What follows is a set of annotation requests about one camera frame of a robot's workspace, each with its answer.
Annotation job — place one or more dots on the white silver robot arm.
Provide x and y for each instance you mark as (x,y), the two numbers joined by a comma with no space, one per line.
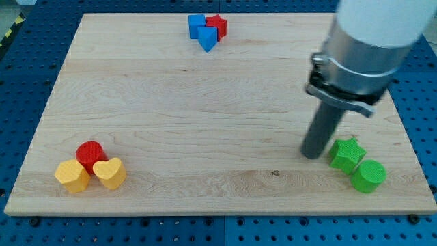
(367,42)

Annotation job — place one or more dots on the green cylinder block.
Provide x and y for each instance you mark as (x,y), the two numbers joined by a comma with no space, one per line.
(369,175)

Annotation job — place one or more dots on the green star block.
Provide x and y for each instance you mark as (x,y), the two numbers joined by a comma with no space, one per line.
(346,155)

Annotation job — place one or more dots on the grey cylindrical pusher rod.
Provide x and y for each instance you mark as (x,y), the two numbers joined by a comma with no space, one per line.
(323,125)

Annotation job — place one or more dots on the blue cube block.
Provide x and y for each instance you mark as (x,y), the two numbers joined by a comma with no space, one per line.
(195,21)

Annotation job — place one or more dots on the blue triangle block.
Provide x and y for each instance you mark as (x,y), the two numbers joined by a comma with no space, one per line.
(207,37)

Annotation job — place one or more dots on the yellow hexagon block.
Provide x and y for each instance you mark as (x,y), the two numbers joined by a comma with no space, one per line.
(73,176)

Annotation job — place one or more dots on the red star block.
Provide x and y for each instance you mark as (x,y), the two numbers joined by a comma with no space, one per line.
(218,22)

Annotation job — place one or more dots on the red cylinder block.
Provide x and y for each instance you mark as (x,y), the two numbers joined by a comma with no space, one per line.
(88,153)

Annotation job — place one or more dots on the light wooden board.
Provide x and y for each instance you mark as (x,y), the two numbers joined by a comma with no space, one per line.
(199,133)

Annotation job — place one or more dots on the yellow heart block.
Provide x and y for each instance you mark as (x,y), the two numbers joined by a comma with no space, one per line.
(111,173)

